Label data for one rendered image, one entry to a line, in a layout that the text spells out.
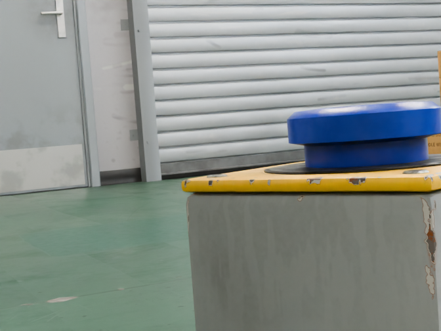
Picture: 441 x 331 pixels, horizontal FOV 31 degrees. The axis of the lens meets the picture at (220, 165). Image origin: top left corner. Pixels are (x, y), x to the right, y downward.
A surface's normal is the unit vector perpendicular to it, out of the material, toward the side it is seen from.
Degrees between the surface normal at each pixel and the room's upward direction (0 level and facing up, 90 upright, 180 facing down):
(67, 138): 90
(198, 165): 90
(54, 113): 90
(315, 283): 90
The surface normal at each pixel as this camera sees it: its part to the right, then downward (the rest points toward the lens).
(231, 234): -0.65, 0.09
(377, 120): 0.02, 0.05
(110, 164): 0.41, 0.02
